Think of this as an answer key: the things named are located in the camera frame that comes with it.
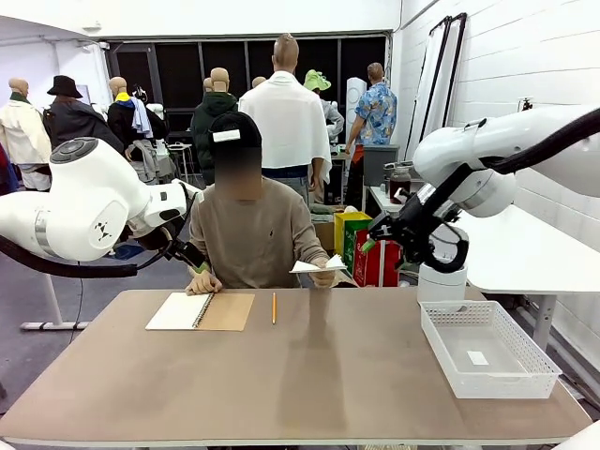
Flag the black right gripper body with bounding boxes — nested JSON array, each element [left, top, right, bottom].
[[390, 186, 452, 263]]

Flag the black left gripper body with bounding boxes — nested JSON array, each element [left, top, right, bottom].
[[139, 223, 189, 260]]

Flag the spiral notebook with brown cover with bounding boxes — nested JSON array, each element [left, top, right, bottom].
[[144, 291, 256, 333]]

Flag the white paper sheet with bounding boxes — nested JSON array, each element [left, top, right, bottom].
[[289, 254, 349, 275]]

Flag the person's left forearm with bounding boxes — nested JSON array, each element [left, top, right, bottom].
[[285, 229, 330, 266]]

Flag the person's right forearm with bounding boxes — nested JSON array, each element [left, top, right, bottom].
[[188, 224, 215, 278]]

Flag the person's right hand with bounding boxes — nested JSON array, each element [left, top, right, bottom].
[[185, 270, 223, 297]]

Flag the person's left hand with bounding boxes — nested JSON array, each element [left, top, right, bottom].
[[308, 269, 339, 290]]

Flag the small white side table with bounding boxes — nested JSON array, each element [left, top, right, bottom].
[[367, 186, 405, 219]]

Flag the red bag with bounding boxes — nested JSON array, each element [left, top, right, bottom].
[[352, 229, 404, 289]]

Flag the yellow and green bag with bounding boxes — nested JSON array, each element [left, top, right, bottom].
[[333, 211, 374, 278]]

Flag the glass jar with dark liquid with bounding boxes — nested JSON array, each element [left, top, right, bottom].
[[388, 162, 414, 205]]

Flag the brown cardboard box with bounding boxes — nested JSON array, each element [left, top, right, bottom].
[[312, 219, 337, 255]]

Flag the folded grey-green cloth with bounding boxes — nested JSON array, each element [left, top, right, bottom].
[[309, 204, 349, 224]]

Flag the grey box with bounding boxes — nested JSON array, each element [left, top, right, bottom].
[[363, 144, 401, 188]]

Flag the person in beige sweater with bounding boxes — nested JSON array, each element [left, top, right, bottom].
[[187, 111, 332, 290]]

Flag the mannequin legs in light jeans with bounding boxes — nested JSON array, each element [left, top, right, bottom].
[[125, 139, 163, 185]]

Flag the mannequin in blue floral shirt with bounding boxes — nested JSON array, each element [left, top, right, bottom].
[[345, 63, 399, 213]]

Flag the mannequin in dark green hoodie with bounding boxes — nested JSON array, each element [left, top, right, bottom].
[[190, 67, 240, 188]]

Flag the large white table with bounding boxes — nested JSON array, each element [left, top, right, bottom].
[[450, 203, 600, 352]]

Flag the mannequin with yellow collar jacket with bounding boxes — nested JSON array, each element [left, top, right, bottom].
[[107, 77, 170, 152]]

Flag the tall white cylinder appliance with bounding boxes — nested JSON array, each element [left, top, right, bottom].
[[346, 77, 368, 126]]

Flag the black-framed white panel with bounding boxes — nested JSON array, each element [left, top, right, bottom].
[[428, 12, 469, 142], [404, 16, 454, 163]]

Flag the black cap with white label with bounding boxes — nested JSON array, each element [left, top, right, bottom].
[[207, 111, 263, 152]]

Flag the tall mannequin with white cloth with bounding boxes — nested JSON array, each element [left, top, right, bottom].
[[237, 33, 334, 207]]

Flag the mannequin with black hat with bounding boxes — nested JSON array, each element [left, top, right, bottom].
[[42, 74, 125, 154]]

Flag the mannequin with green hat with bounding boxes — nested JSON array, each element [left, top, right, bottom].
[[303, 69, 346, 144]]

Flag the mannequin in cream jacket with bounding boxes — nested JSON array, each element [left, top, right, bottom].
[[0, 78, 53, 191]]

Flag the white perforated plastic basket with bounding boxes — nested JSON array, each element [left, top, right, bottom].
[[419, 299, 563, 400]]

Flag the white wire cart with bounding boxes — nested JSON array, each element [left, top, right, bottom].
[[165, 142, 195, 183]]

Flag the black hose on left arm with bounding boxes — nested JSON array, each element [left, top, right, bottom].
[[0, 232, 140, 280]]

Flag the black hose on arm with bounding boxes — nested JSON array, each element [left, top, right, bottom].
[[412, 119, 600, 276], [0, 232, 140, 280]]

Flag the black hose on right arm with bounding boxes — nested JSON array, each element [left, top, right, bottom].
[[412, 119, 600, 276]]

